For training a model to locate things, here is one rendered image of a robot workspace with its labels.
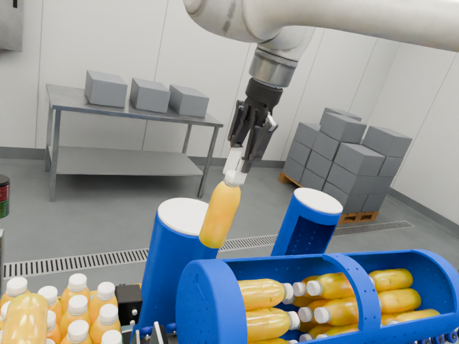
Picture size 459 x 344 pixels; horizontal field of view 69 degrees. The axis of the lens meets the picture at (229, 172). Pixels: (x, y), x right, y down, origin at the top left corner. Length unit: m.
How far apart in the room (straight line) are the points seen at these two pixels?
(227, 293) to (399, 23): 0.58
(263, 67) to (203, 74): 3.64
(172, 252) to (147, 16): 3.05
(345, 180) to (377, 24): 3.81
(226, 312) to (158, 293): 0.74
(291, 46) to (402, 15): 0.23
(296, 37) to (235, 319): 0.57
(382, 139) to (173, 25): 2.79
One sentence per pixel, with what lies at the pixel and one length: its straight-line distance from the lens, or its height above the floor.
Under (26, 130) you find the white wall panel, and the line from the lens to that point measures 4.05.
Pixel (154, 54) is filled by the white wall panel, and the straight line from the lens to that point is 4.05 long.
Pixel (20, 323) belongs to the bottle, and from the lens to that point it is 0.75.
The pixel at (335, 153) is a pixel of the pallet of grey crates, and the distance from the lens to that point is 4.38.
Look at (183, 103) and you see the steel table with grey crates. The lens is 3.45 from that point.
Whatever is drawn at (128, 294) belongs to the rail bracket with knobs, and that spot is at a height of 1.00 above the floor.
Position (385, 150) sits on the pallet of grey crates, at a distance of 4.45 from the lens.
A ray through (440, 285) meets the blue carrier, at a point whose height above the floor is 1.15.
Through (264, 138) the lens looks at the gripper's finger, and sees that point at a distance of 0.70.
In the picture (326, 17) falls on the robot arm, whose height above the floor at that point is 1.77.
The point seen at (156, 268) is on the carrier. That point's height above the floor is 0.83.
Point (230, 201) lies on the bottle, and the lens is 0.79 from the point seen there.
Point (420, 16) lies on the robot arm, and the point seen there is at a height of 1.80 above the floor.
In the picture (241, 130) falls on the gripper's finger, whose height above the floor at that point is 1.54.
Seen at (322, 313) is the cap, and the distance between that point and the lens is 0.99.
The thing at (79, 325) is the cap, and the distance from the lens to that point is 0.83.
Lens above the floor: 1.72
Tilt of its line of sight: 21 degrees down
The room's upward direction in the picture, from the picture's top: 16 degrees clockwise
